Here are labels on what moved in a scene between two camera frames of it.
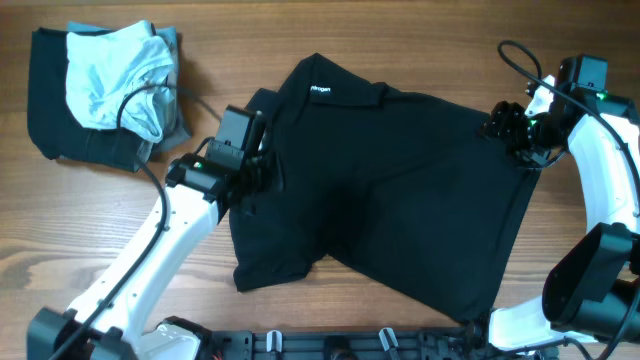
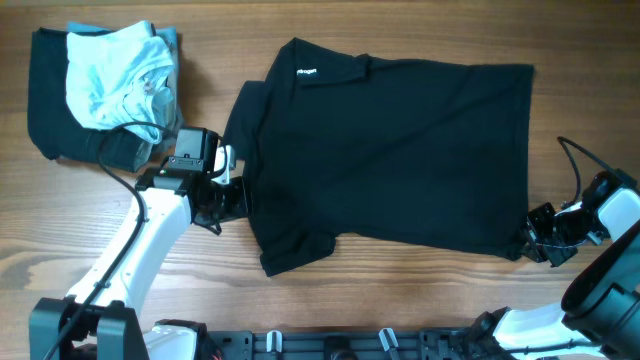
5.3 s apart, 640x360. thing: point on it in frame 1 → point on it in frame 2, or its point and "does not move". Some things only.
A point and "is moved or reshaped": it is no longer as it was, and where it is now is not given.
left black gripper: (275, 181) → (240, 206)
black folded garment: (53, 123) does not move
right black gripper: (501, 124) → (539, 251)
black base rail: (350, 344) does not move
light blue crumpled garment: (104, 66) does not move
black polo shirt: (412, 191) is moved or reshaped
